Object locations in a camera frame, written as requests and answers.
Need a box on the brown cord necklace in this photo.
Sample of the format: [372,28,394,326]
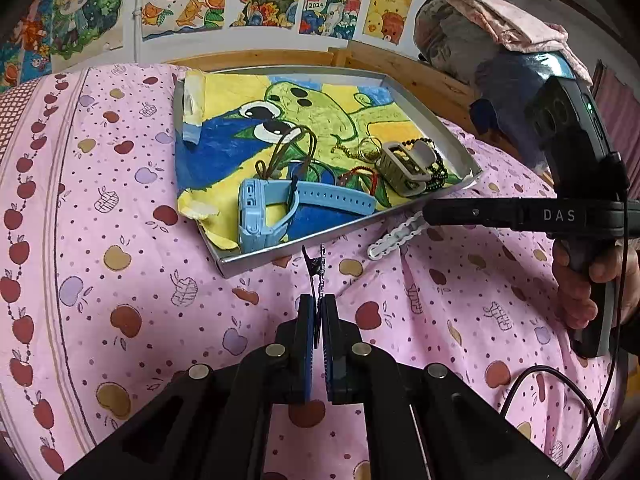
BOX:
[252,123,319,183]

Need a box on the gold chain bracelet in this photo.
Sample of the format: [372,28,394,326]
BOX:
[333,135,385,165]

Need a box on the black cable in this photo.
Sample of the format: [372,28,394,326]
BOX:
[499,238,632,472]

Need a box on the white silver hair clip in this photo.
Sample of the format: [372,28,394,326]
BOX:
[375,139,436,198]

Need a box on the person's right hand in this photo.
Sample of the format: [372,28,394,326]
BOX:
[552,240,639,330]

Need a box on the pile of clothes bundle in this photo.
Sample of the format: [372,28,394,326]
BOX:
[413,0,592,170]

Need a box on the blond boy drawing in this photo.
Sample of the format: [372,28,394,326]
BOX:
[50,0,125,72]

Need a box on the red cord bead bracelet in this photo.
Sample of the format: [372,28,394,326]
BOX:
[336,164,384,206]

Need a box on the black bead necklace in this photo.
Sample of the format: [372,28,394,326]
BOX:
[394,136,450,192]

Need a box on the yellow bear chick drawing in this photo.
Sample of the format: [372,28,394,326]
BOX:
[362,0,413,44]

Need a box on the black striped hair clip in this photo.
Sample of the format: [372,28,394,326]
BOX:
[302,245,326,304]

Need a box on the girl with fish drawing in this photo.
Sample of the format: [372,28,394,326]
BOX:
[1,0,53,92]

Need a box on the light blue smart watch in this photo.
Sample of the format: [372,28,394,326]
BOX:
[238,178,376,254]

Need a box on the pink apple print bedsheet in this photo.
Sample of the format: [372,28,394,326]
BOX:
[1,65,626,479]

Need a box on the grey tray with frog drawing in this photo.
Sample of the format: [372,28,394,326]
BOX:
[174,66,480,278]

